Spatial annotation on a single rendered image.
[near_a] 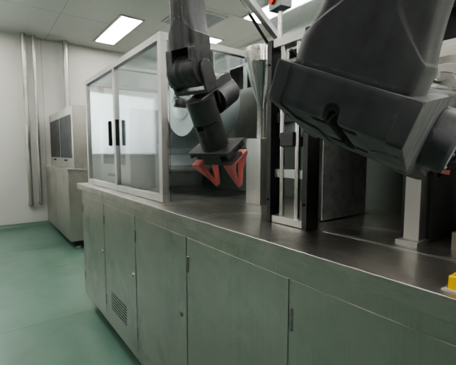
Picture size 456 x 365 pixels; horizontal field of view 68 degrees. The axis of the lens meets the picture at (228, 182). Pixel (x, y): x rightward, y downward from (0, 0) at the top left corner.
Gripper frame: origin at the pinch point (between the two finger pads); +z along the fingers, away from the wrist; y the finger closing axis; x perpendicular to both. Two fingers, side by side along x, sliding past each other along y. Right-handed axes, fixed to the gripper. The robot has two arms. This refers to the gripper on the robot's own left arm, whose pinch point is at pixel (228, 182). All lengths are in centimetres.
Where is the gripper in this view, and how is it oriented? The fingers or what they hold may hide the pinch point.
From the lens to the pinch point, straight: 73.9
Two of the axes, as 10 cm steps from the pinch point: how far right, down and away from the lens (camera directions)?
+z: 2.8, 8.3, 4.8
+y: -8.2, -0.5, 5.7
